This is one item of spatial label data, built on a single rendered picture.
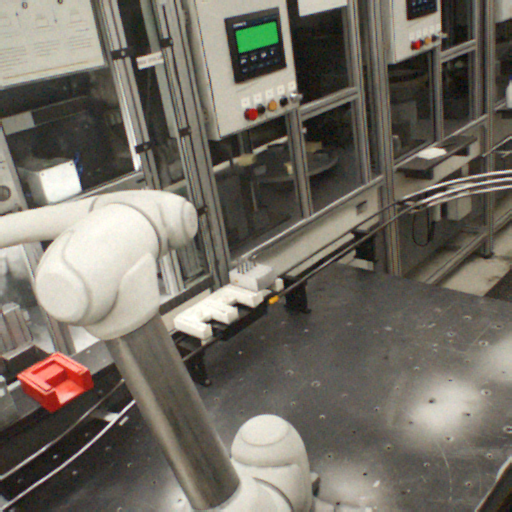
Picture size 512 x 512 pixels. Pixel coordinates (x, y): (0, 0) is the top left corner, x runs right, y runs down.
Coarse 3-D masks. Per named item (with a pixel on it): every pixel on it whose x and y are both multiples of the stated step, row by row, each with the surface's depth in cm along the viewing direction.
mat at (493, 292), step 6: (510, 270) 358; (504, 276) 352; (510, 276) 351; (498, 282) 347; (504, 282) 346; (510, 282) 345; (492, 288) 343; (498, 288) 342; (504, 288) 341; (510, 288) 339; (486, 294) 338; (492, 294) 337; (498, 294) 336; (504, 294) 335; (510, 294) 334; (504, 300) 329; (510, 300) 328
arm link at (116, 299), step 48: (96, 240) 88; (144, 240) 95; (48, 288) 86; (96, 288) 86; (144, 288) 93; (96, 336) 94; (144, 336) 95; (144, 384) 97; (192, 384) 103; (192, 432) 101; (192, 480) 104; (240, 480) 111
